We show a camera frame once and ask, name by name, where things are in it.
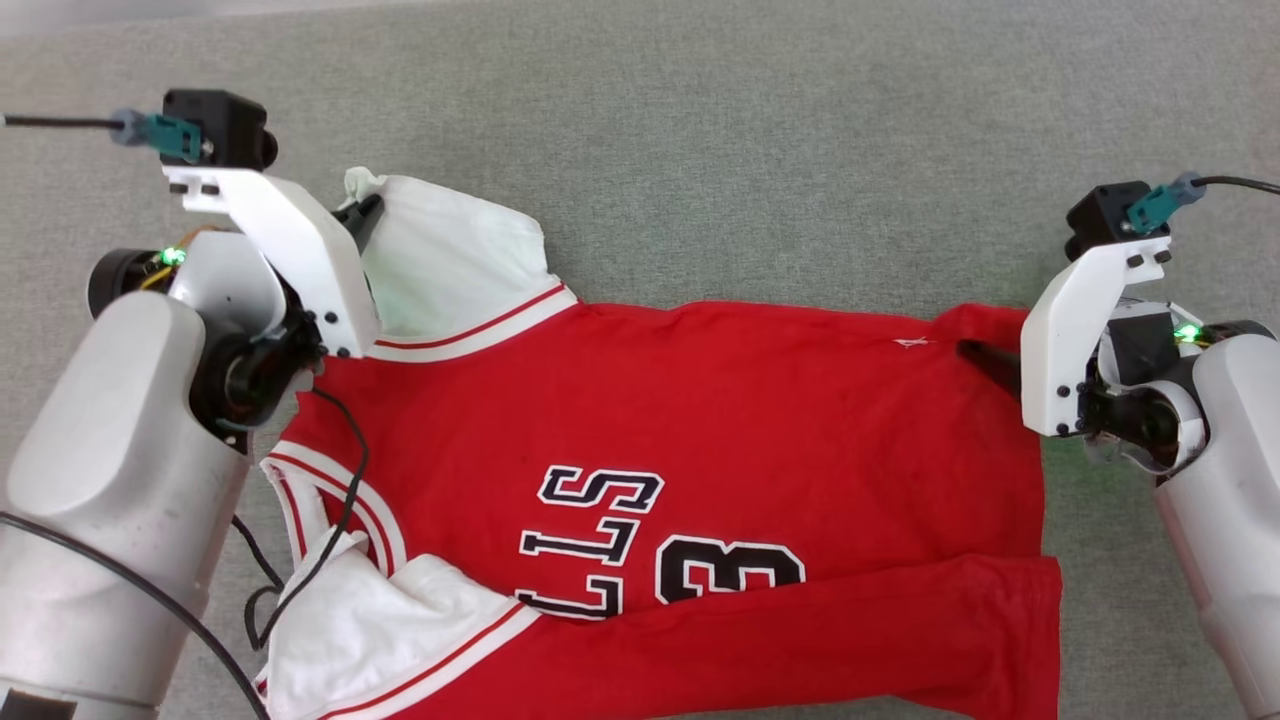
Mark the grey fabric work surface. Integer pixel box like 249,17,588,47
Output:
0,0,1280,720

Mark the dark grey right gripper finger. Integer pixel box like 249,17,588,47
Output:
956,340,1024,397

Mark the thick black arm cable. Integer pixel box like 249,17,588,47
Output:
0,511,270,720

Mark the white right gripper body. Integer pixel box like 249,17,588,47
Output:
1019,235,1174,439

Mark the black cable with teal plug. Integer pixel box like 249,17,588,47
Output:
0,106,207,167
1127,171,1280,234

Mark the red and white basketball jersey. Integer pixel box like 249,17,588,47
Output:
253,166,1064,720

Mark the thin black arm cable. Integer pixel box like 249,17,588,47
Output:
230,385,372,652

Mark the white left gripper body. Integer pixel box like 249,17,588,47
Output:
163,165,382,359

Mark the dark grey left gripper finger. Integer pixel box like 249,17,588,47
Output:
332,194,387,253

